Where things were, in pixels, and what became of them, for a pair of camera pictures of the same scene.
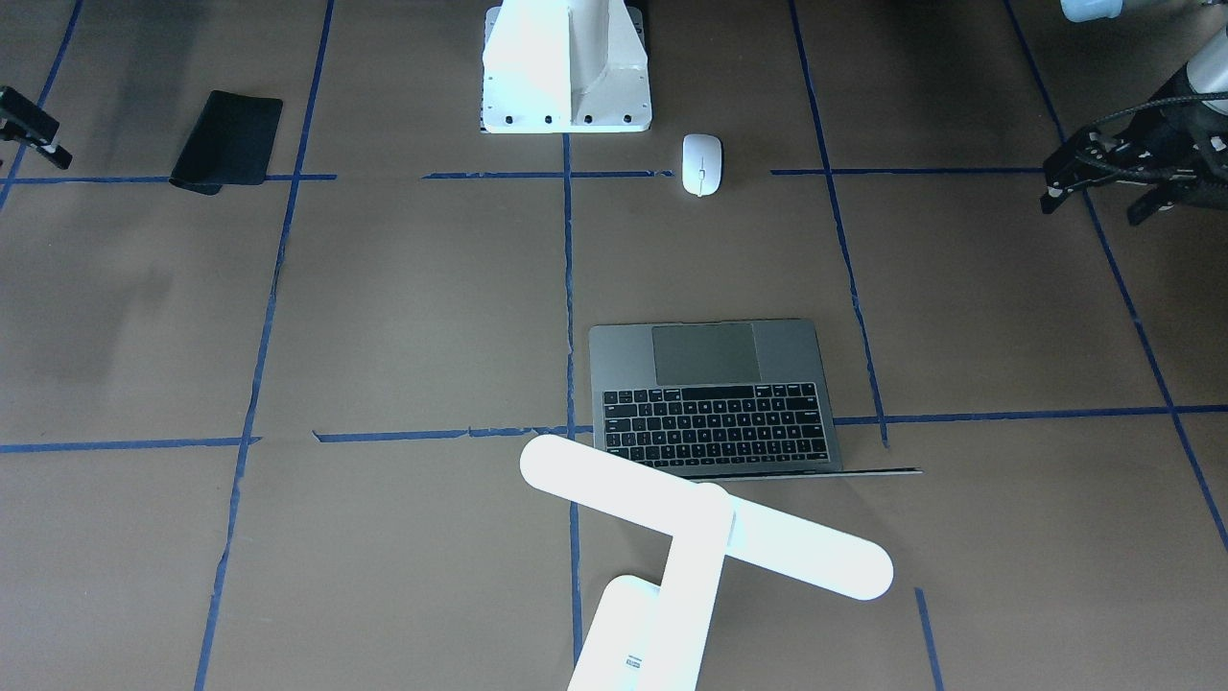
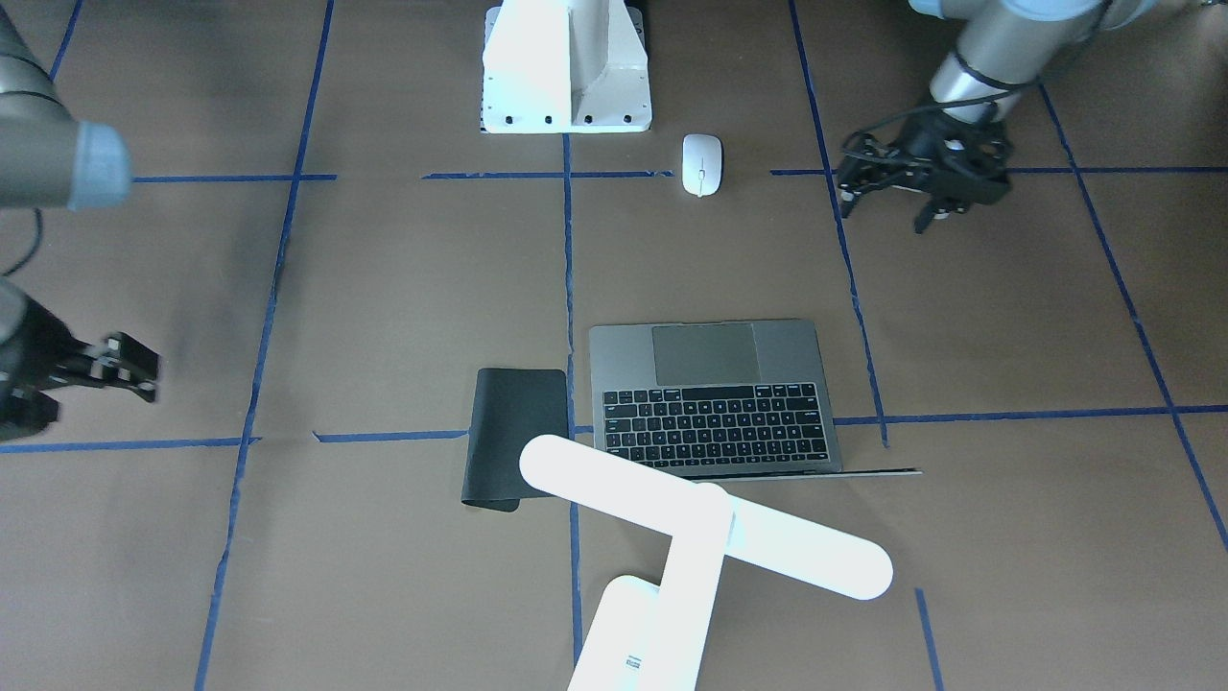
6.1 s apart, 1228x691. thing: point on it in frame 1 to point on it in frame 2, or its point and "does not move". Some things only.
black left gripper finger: (1151, 201) to (939, 208)
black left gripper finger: (1066, 167) to (865, 164)
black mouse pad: (230, 143) to (510, 407)
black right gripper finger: (22, 120) to (119, 360)
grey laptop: (717, 398) does not move
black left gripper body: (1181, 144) to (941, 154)
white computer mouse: (701, 163) does not move
